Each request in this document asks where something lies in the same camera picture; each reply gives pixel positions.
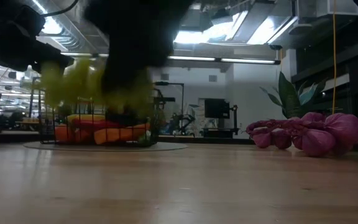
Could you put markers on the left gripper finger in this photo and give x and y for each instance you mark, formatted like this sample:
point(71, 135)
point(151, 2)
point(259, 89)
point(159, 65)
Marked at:
point(56, 57)
point(48, 68)

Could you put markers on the green grape bunch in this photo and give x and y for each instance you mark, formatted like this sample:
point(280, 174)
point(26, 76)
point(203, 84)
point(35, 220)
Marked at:
point(76, 81)

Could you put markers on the orange bell pepper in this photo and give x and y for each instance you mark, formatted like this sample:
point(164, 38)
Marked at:
point(117, 135)

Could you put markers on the green cucumber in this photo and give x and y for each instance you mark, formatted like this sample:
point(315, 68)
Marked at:
point(144, 138)

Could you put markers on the purple onion braid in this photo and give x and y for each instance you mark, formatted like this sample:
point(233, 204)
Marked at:
point(315, 141)

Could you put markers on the long ceiling light bar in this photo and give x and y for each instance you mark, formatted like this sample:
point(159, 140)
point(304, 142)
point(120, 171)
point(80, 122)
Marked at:
point(85, 54)
point(228, 60)

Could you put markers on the gray round mat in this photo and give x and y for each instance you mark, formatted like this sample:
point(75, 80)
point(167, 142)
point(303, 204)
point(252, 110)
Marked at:
point(166, 147)

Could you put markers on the black monitor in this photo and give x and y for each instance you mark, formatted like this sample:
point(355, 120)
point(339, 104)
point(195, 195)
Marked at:
point(217, 108)

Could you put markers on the potted plant white pot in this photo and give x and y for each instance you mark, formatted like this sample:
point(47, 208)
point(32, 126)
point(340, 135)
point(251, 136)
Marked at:
point(287, 96)

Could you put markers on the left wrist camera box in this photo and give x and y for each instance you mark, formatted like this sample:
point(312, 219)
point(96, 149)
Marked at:
point(20, 20)

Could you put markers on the black metal frame stand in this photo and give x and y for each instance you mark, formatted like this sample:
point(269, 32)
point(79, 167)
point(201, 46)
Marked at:
point(169, 83)

